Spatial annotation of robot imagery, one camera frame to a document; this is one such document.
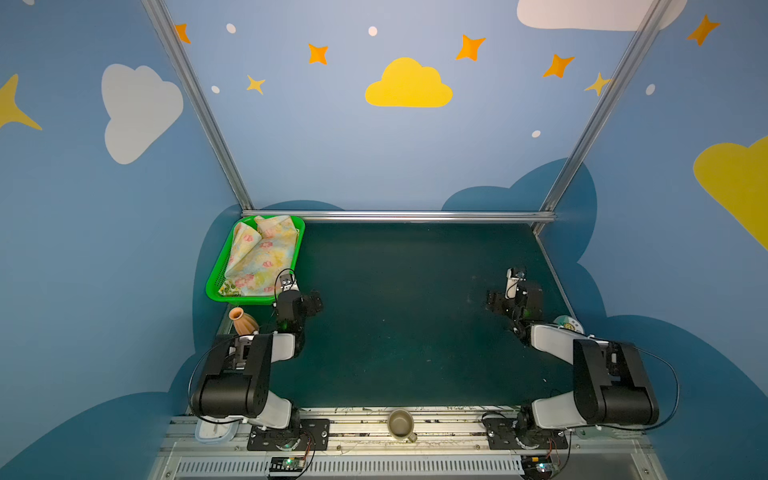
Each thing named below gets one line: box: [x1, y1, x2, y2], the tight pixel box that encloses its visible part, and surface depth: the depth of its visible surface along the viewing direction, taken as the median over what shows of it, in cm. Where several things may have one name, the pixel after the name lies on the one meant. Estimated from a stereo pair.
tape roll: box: [553, 315, 584, 334], surface depth 88 cm
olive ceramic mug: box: [387, 408, 418, 443], surface depth 76 cm
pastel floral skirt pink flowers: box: [218, 215, 298, 297], surface depth 106 cm
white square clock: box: [195, 417, 241, 443], surface depth 73 cm
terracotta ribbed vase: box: [228, 307, 259, 336], surface depth 86 cm
